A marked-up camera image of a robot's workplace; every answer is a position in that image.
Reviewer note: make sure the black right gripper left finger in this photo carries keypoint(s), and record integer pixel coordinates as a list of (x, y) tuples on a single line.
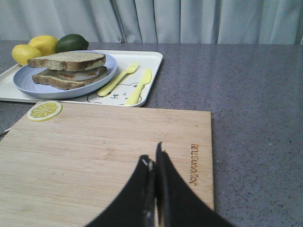
[(134, 206)]

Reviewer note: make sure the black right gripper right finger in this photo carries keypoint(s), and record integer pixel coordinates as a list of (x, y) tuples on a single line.
[(178, 205)]

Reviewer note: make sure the bread slice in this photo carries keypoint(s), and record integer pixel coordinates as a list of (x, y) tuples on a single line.
[(50, 77), (69, 61)]

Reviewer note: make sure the light blue round plate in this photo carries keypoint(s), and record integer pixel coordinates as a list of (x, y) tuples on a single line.
[(22, 80)]

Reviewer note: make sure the white bear tray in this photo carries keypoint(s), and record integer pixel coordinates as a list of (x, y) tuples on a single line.
[(118, 96)]

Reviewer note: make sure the wooden cutting board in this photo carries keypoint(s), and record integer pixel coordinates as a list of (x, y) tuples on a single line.
[(64, 171)]

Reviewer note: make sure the yellow lemon slice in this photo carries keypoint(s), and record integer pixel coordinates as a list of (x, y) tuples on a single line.
[(44, 111)]

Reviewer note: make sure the fried egg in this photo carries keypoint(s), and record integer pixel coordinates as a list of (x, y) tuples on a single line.
[(79, 75)]

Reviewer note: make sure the green lime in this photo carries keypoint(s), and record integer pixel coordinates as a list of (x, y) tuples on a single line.
[(71, 42)]

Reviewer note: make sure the rear yellow lemon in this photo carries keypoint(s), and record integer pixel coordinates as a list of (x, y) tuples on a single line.
[(46, 44)]

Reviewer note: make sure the white curtain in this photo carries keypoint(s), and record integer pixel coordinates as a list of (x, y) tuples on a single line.
[(156, 21)]

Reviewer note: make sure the front yellow lemon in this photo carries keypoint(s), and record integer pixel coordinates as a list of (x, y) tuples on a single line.
[(23, 52)]

